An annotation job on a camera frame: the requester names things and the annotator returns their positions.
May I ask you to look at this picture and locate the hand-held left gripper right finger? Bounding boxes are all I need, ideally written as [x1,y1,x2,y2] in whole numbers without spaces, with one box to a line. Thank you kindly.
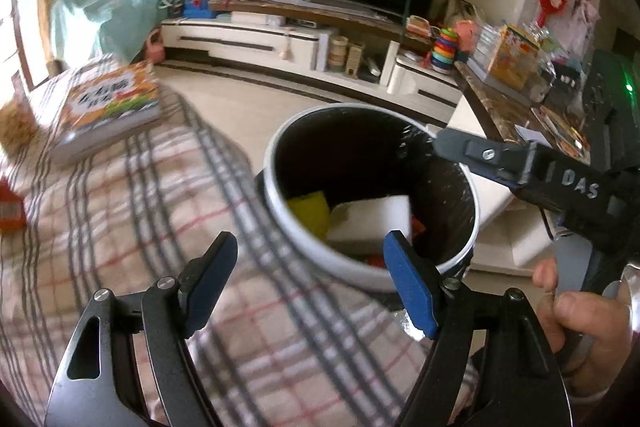
[382,229,573,427]

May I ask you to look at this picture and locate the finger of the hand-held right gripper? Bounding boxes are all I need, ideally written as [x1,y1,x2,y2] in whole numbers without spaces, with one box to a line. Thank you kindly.
[432,127,539,186]

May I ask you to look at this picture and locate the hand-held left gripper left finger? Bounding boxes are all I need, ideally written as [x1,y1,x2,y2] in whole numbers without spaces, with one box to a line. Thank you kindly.
[44,231,240,427]

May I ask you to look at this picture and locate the white box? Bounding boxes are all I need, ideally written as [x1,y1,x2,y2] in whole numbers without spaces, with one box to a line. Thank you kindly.
[326,194,414,254]

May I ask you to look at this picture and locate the round white trash bin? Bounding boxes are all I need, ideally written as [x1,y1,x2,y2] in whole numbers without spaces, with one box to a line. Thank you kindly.
[262,103,481,293]

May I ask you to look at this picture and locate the yellow sponge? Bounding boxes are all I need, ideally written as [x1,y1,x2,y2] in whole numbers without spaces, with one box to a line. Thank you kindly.
[287,191,331,241]

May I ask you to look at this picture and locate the person's right hand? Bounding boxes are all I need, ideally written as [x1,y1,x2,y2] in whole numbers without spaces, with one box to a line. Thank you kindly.
[532,258,640,403]

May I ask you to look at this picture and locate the silver foil mat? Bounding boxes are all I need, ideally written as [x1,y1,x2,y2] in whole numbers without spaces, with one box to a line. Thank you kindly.
[400,307,437,339]

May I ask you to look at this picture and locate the brown marble counter shelf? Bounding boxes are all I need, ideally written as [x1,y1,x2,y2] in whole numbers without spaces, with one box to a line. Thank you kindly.
[450,59,592,270]

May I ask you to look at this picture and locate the white paper sheet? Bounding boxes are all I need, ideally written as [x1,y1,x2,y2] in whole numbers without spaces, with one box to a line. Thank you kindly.
[517,125,546,148]

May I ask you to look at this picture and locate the colourful yellow toy box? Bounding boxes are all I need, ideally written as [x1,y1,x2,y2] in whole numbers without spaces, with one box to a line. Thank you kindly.
[487,24,541,90]

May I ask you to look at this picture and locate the plaid tablecloth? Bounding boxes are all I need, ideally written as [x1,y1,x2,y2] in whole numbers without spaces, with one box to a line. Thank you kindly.
[0,67,481,427]

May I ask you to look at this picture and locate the pink bag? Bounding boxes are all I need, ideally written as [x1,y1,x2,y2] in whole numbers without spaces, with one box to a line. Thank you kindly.
[455,19,484,53]

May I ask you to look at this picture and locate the black bin liner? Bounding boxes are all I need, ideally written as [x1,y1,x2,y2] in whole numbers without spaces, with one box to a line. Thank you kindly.
[270,107,476,273]

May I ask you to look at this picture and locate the round wooden toy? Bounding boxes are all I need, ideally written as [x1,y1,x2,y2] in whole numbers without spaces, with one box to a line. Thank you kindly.
[327,36,350,70]

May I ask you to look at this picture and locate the colourful picture book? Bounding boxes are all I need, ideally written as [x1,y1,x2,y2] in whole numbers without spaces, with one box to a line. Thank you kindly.
[50,59,162,166]

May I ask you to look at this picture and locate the red box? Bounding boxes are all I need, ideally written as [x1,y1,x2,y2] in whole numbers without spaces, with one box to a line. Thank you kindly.
[0,179,27,232]

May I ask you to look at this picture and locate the white television cabinet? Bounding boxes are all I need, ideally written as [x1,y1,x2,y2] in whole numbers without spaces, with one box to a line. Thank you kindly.
[160,0,464,118]

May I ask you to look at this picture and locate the clear snack jar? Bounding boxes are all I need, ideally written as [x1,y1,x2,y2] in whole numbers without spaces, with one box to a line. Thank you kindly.
[0,99,39,158]

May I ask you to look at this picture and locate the blue toy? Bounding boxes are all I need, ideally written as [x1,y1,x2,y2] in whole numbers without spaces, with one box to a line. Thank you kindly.
[182,0,211,20]

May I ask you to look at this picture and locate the teal covered furniture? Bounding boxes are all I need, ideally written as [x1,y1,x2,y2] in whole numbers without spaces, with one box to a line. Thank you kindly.
[50,0,174,64]

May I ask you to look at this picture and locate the glass balcony door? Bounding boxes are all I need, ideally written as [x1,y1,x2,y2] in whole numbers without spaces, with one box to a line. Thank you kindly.
[0,0,51,92]

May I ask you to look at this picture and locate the rainbow stacking ring toy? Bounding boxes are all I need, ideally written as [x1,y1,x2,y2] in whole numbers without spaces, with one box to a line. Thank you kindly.
[430,28,459,73]

